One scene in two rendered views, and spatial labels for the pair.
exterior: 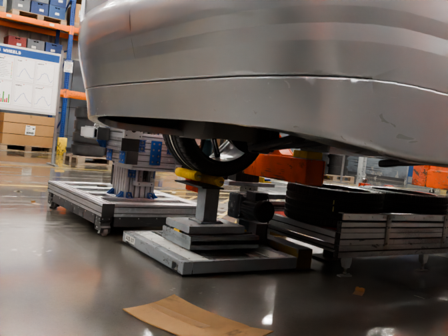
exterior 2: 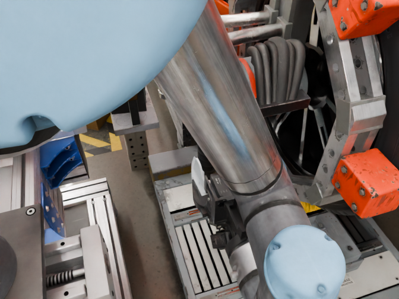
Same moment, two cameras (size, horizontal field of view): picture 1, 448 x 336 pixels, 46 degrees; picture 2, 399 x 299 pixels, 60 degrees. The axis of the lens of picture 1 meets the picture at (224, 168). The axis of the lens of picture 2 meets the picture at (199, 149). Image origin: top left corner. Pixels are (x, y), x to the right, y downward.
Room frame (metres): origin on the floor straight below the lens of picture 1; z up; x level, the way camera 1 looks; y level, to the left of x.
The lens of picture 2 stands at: (3.40, 0.87, 1.31)
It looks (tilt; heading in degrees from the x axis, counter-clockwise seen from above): 45 degrees down; 286
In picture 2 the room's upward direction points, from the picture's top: straight up
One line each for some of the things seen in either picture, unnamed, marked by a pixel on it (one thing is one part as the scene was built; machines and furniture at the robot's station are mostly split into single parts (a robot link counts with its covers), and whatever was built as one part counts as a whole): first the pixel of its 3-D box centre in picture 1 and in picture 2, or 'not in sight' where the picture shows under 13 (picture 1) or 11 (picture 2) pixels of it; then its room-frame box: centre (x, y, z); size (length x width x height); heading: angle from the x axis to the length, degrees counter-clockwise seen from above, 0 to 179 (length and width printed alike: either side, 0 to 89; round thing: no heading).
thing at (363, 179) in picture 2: not in sight; (367, 183); (3.22, 0.43, 0.85); 0.09 x 0.08 x 0.07; 123
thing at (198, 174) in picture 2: not in sight; (199, 170); (3.51, 0.49, 0.85); 0.09 x 0.03 x 0.06; 132
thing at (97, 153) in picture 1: (106, 137); not in sight; (10.65, 2.44, 0.55); 1.40 x 0.80 x 1.09; 127
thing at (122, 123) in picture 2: (246, 183); (127, 96); (4.01, -0.18, 0.44); 0.43 x 0.17 x 0.03; 123
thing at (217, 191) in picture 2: not in sight; (236, 213); (3.43, 0.56, 0.86); 0.12 x 0.08 x 0.09; 124
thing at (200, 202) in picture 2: not in sight; (207, 197); (3.48, 0.52, 0.83); 0.09 x 0.05 x 0.02; 132
